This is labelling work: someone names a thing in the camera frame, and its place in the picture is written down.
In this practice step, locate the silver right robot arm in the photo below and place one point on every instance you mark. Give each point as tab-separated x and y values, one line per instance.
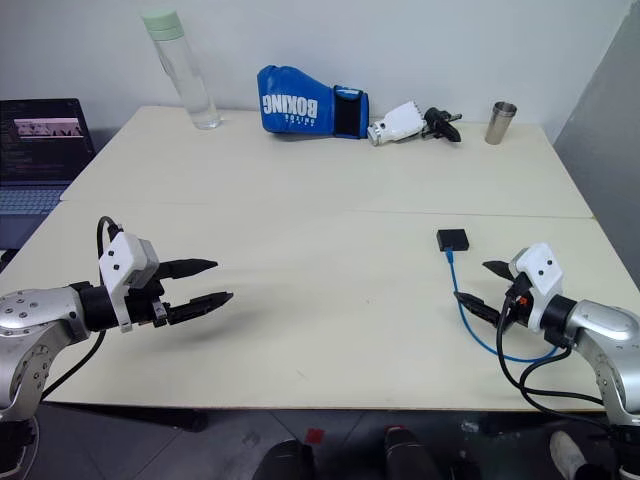
600	330

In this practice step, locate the dark laptop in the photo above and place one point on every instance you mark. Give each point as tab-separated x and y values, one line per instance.
40	150

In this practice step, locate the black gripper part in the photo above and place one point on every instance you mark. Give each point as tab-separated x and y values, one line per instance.
440	125

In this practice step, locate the white robot hand part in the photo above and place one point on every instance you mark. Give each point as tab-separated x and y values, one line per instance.
397	122

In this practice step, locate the clear bottle with green cap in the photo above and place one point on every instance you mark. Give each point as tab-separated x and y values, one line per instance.
187	75

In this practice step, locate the steel cup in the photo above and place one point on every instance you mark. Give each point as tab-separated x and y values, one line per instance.
500	125

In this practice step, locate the small black box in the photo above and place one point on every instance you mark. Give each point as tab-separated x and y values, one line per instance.
452	239

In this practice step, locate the white shoe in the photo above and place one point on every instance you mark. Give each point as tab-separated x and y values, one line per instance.
567	452

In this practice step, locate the blue boxing glove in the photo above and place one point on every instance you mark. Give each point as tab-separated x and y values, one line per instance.
295	102

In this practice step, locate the dark rounded shape red top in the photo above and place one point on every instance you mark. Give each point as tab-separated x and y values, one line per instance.
405	455

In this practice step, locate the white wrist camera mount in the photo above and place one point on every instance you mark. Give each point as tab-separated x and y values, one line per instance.
120	260
542	270

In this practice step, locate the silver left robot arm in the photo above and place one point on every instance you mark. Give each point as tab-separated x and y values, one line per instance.
30	320

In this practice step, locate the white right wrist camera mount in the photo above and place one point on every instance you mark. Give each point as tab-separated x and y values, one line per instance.
542	270

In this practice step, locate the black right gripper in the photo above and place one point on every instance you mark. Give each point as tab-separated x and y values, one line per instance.
517	300

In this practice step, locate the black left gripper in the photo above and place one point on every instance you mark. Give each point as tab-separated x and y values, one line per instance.
145	307

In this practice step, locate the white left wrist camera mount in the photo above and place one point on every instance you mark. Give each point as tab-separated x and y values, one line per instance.
120	260

